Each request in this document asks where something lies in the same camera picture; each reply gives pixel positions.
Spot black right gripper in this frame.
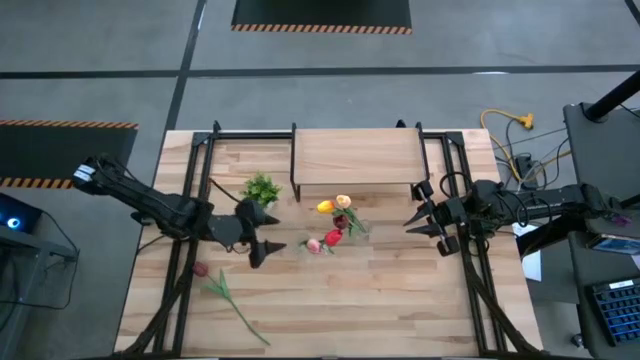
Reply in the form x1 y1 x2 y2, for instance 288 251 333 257
403 179 464 258

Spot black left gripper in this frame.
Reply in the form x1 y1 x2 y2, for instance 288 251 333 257
208 198 288 270

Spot clear glass vase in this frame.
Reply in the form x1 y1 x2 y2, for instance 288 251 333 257
349 219 374 244
297 236 324 256

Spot pink artificial tulip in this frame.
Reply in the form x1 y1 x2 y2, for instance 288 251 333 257
299 238 334 256

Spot yellow artificial tulip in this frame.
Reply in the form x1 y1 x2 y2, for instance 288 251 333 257
315 199 359 232

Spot bright red artificial tulip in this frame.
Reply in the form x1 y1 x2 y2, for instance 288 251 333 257
322 228 345 249

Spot maroon artificial tulip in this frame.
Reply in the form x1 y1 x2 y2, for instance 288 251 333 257
333 214 359 236

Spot peach artificial tulip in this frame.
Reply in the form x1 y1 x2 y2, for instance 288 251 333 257
335 194 361 234

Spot dark red artificial tulip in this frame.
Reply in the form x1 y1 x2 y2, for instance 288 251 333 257
192 261 272 347

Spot wooden shelf with black legs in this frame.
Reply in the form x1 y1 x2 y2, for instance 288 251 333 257
289 121 432 203

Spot green potted plant white pot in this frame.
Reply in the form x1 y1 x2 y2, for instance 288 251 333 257
240 171 284 214

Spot white paper sheet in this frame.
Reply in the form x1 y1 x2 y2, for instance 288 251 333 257
509 221 544 282

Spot black diagonal desk bar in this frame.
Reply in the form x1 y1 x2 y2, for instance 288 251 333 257
514 207 591 257

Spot dark grey desk top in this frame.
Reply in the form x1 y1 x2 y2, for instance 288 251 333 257
567 232 640 360

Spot smartphone with colourful screen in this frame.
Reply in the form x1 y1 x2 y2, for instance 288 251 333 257
587 233 640 256

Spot small purple and black object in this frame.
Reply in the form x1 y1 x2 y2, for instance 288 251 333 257
602 199 634 230

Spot black keyboard with blue keys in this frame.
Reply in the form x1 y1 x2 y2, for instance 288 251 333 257
585 277 640 347

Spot black hazard-striped floor mat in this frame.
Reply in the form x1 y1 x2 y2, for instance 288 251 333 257
0 118 140 192
230 0 414 36

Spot black pole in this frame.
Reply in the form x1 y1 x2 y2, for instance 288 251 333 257
584 69 640 124

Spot black computer with blue light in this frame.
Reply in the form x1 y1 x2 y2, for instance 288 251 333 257
0 192 44 235

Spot black aluminium table frame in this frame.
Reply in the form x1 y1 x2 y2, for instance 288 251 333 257
113 119 546 359

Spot yellow extension cable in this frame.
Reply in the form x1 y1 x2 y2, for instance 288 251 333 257
479 108 536 177

